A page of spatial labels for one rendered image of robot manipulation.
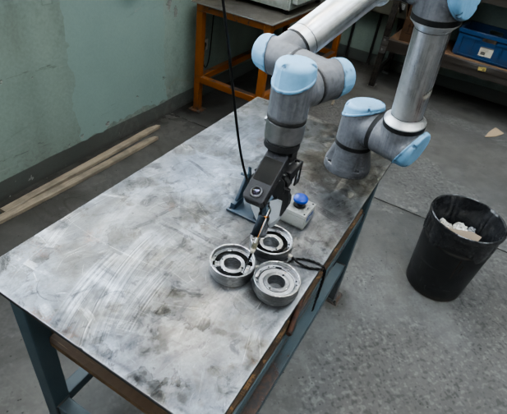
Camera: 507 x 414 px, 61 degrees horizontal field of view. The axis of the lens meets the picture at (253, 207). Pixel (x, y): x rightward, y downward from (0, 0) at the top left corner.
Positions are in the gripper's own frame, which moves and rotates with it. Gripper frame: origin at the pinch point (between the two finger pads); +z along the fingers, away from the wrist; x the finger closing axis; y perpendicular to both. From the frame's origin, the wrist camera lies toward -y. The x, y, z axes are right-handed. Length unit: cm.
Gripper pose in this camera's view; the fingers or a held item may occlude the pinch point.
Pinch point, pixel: (263, 222)
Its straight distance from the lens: 94.6
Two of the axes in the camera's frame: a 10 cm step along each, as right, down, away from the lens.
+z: -1.2, 7.7, 6.2
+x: -8.6, -3.9, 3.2
